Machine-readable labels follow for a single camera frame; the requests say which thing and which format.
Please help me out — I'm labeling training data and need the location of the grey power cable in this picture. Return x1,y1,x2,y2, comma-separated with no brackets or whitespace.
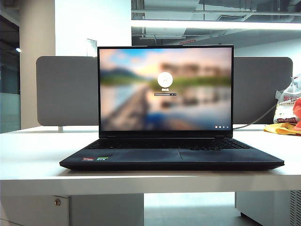
232,105,277,130

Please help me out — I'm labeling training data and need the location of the black laptop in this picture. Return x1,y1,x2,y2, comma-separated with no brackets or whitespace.
59,44,285,171

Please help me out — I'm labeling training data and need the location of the yellow cloth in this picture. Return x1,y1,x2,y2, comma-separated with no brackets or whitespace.
262,122,301,137

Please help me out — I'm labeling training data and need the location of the white plastic bag red print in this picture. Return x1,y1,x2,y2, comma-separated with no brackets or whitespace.
272,74,301,124

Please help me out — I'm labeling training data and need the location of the paper notice on wall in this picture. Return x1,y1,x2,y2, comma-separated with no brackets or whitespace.
86,38,98,57

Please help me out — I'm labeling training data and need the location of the white cabinet with vent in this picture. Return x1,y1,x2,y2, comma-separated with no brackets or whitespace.
234,189,301,226

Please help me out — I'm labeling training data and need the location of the ceiling air vent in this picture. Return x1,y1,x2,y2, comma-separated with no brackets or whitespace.
215,14,247,23

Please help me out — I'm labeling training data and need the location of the white drawer cabinet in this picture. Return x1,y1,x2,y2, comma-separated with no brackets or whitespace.
0,194,144,226

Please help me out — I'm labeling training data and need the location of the orange red plastic bag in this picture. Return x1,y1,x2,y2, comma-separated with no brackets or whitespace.
291,97,301,136

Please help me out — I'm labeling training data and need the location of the hanging ceiling lamp fixture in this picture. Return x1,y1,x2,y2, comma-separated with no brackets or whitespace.
139,33,187,40

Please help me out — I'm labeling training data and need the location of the long ceiling light strip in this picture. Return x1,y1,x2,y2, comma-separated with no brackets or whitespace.
131,19,301,31

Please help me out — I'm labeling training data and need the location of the grey fabric desk divider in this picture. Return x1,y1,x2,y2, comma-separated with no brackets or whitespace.
36,56,293,127

